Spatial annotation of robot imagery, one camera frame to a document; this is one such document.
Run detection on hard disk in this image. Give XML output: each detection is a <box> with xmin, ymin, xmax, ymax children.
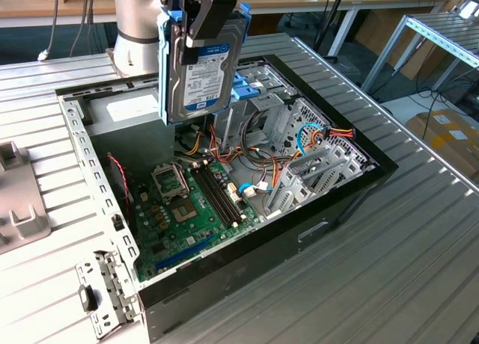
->
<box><xmin>156</xmin><ymin>1</ymin><xmax>252</xmax><ymax>127</ymax></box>

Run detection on metal socket cover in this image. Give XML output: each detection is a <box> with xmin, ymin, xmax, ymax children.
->
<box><xmin>150</xmin><ymin>163</ymin><xmax>189</xmax><ymax>203</ymax></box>

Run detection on black PC case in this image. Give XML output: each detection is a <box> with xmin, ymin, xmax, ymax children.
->
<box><xmin>55</xmin><ymin>54</ymin><xmax>400</xmax><ymax>344</ymax></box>

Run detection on black cable with connector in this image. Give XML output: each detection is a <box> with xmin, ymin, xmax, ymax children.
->
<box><xmin>37</xmin><ymin>0</ymin><xmax>99</xmax><ymax>62</ymax></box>

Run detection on silver optical drive cage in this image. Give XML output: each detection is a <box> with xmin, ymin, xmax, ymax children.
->
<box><xmin>204</xmin><ymin>65</ymin><xmax>296</xmax><ymax>154</ymax></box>

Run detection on CPU socket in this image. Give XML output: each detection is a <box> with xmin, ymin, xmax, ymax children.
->
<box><xmin>168</xmin><ymin>198</ymin><xmax>198</xmax><ymax>225</ymax></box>

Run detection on orange black wire bundle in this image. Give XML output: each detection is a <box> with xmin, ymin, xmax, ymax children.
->
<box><xmin>207</xmin><ymin>125</ymin><xmax>300</xmax><ymax>197</ymax></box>

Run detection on blue expansion slot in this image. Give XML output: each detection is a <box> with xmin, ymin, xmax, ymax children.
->
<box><xmin>155</xmin><ymin>233</ymin><xmax>217</xmax><ymax>271</ymax></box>

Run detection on blue plastic drive latch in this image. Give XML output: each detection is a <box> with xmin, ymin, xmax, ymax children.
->
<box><xmin>231</xmin><ymin>70</ymin><xmax>263</xmax><ymax>102</ymax></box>

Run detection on wooden desk white frame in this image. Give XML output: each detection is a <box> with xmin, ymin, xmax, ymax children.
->
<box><xmin>0</xmin><ymin>0</ymin><xmax>452</xmax><ymax>57</ymax></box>

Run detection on white board connector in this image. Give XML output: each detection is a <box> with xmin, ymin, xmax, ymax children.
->
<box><xmin>226</xmin><ymin>182</ymin><xmax>241</xmax><ymax>206</ymax></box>

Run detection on black RAM slot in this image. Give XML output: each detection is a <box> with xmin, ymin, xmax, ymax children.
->
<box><xmin>192</xmin><ymin>167</ymin><xmax>230</xmax><ymax>229</ymax></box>
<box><xmin>200</xmin><ymin>165</ymin><xmax>238</xmax><ymax>227</ymax></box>
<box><xmin>204</xmin><ymin>163</ymin><xmax>242</xmax><ymax>225</ymax></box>
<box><xmin>195</xmin><ymin>166</ymin><xmax>234</xmax><ymax>228</ymax></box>

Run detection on orange yellow power wire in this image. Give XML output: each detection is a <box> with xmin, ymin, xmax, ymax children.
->
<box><xmin>302</xmin><ymin>126</ymin><xmax>356</xmax><ymax>155</ymax></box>

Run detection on silver disk bay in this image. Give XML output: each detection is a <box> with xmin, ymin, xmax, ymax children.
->
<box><xmin>263</xmin><ymin>140</ymin><xmax>377</xmax><ymax>222</ymax></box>

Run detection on cardboard box white labels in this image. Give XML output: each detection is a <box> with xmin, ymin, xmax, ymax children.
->
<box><xmin>406</xmin><ymin>110</ymin><xmax>479</xmax><ymax>180</ymax></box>

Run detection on green motherboard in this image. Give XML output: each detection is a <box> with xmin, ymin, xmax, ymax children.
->
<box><xmin>132</xmin><ymin>159</ymin><xmax>262</xmax><ymax>283</ymax></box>

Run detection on blue flat data wire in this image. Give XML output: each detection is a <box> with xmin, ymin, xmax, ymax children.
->
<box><xmin>237</xmin><ymin>182</ymin><xmax>271</xmax><ymax>200</ymax></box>
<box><xmin>295</xmin><ymin>122</ymin><xmax>331</xmax><ymax>159</ymax></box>

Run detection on grey power supply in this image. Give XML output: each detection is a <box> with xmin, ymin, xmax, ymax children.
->
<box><xmin>85</xmin><ymin>86</ymin><xmax>177</xmax><ymax>173</ymax></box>

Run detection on silver slot cover bracket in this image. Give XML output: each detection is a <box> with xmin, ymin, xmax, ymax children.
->
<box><xmin>76</xmin><ymin>249</ymin><xmax>141</xmax><ymax>340</ymax></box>

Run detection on black tripod stand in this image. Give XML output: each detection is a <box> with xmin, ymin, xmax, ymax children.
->
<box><xmin>284</xmin><ymin>0</ymin><xmax>353</xmax><ymax>63</ymax></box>

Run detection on red black twisted wire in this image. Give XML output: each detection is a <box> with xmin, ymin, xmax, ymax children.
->
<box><xmin>107</xmin><ymin>153</ymin><xmax>132</xmax><ymax>210</ymax></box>

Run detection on grey part rack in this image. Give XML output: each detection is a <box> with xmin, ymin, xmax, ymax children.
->
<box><xmin>0</xmin><ymin>141</ymin><xmax>52</xmax><ymax>255</ymax></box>

